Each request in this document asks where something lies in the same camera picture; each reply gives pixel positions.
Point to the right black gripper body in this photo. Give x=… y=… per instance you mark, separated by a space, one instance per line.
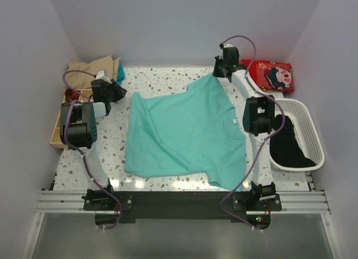
x=218 y=67

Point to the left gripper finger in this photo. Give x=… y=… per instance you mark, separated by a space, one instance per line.
x=117 y=97
x=119 y=90

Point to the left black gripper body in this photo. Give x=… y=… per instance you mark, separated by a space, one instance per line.
x=110 y=95

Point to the mint green t shirt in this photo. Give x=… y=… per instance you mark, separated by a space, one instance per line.
x=195 y=131

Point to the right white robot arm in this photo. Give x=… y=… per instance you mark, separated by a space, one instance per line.
x=258 y=121

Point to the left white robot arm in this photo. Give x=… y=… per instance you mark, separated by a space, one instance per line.
x=98 y=181

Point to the teal folded t shirt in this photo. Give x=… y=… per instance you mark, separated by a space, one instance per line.
x=120 y=74

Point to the wooden compartment tray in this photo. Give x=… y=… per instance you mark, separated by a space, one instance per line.
x=56 y=133

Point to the beige folded t shirt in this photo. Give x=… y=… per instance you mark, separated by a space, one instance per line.
x=83 y=73

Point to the red black scrunchie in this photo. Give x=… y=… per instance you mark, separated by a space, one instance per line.
x=71 y=95

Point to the red cartoon print cloth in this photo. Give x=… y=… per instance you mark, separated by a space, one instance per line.
x=272 y=76

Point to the black t shirt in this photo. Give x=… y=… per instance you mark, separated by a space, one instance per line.
x=285 y=150

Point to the white plastic laundry basket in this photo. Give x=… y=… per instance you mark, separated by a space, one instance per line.
x=305 y=135

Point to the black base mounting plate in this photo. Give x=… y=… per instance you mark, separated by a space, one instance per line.
x=219 y=213

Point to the aluminium frame rail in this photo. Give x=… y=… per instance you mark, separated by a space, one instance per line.
x=295 y=202

